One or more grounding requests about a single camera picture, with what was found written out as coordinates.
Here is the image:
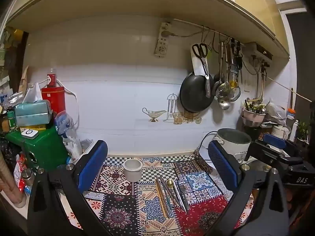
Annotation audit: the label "black power cable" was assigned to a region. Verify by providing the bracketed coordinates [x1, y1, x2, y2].
[198, 131, 219, 158]

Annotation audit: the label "white mug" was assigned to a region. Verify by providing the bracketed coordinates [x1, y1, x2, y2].
[272, 125, 288, 139]

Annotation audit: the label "thin wooden stick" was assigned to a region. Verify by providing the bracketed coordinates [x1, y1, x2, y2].
[267, 76, 312, 102]

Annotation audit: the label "white hanging rail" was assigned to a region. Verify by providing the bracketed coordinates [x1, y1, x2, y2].
[173, 18, 246, 46]

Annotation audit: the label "white rice cooker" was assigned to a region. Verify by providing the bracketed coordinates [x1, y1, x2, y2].
[217, 128, 252, 164]

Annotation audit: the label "upper kitchen cabinet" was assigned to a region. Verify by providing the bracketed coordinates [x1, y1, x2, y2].
[5, 0, 291, 59]

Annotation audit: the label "metal peeler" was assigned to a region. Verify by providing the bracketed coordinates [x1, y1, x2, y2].
[230, 44, 239, 74]

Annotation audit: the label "black-handled knife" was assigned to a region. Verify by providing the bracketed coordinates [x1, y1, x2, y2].
[235, 41, 244, 84]

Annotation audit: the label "teal tissue box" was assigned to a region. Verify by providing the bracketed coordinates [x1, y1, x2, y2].
[14, 101, 53, 129]

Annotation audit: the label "gold spoon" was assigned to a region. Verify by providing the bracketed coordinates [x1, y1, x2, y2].
[166, 179, 184, 208]

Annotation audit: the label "red snack packet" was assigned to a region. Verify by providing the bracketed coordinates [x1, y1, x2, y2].
[13, 154, 26, 195]

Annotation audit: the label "pink utensil bowl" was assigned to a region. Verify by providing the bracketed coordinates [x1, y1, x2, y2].
[241, 107, 265, 128]

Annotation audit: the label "beige power strip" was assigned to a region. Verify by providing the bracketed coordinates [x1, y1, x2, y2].
[155, 22, 171, 59]

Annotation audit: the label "cluttered wall shelf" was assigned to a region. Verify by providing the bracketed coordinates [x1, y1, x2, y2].
[0, 27, 27, 104]

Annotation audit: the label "green-lid spice jar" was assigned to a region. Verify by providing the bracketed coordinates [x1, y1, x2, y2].
[7, 111, 16, 131]

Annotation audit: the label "green metal box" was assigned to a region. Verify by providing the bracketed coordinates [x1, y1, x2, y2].
[5, 125, 69, 171]

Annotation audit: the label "kitchenware wall sticker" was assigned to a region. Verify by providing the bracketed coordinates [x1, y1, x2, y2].
[142, 93, 203, 125]

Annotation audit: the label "patterned patchwork table mat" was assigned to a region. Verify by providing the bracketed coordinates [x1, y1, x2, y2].
[66, 149, 254, 236]

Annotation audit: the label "steel skimmer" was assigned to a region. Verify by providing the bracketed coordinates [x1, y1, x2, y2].
[215, 43, 230, 97]

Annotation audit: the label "small white device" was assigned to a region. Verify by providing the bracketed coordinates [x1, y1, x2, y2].
[21, 128, 39, 139]

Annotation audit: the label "black-handled scissors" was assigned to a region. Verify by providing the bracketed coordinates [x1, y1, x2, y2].
[192, 43, 213, 97]

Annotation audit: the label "red tin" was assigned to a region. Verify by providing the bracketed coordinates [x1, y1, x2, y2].
[41, 87, 66, 115]

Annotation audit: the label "flat yellow box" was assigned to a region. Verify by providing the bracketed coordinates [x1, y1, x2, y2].
[19, 124, 47, 131]

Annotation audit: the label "white tissue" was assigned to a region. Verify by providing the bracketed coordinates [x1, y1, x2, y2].
[23, 82, 43, 104]

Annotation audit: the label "wooden spoon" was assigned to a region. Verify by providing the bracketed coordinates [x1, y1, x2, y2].
[255, 60, 267, 102]

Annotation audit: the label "white ceramic cup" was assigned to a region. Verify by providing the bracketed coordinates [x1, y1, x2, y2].
[123, 159, 143, 183]

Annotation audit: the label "grey plastic bag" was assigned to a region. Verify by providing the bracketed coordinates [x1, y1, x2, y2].
[266, 102, 287, 126]

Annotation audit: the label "small green plant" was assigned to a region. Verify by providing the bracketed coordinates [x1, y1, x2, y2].
[296, 120, 310, 143]

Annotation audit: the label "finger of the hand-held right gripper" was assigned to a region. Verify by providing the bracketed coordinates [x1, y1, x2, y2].
[245, 141, 304, 171]
[262, 133, 306, 156]

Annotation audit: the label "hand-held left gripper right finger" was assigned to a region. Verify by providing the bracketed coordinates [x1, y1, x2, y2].
[208, 140, 289, 236]

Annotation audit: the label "brown paper bag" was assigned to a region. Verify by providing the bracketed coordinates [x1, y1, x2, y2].
[18, 65, 30, 92]

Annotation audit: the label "yellow chopstick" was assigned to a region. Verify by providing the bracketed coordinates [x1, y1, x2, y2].
[155, 176, 168, 219]

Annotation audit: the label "mesh strainer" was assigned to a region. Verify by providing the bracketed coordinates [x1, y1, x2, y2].
[230, 79, 242, 102]

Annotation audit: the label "clear blue-print plastic bag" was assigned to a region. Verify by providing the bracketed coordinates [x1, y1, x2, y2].
[55, 111, 83, 159]

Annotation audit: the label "beige cylinder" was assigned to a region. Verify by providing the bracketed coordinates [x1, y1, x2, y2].
[0, 150, 27, 208]

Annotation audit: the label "red-label plastic bottle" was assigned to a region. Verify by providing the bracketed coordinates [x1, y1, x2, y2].
[47, 68, 57, 88]

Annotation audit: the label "black frying pan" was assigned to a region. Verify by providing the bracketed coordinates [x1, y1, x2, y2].
[180, 72, 215, 113]

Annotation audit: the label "bundle of cutlery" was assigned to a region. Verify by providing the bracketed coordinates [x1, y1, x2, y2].
[244, 98, 267, 115]

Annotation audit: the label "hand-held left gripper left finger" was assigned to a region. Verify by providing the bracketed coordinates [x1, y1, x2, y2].
[27, 140, 109, 236]

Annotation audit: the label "small steel cup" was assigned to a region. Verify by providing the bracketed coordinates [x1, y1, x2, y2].
[21, 168, 34, 186]

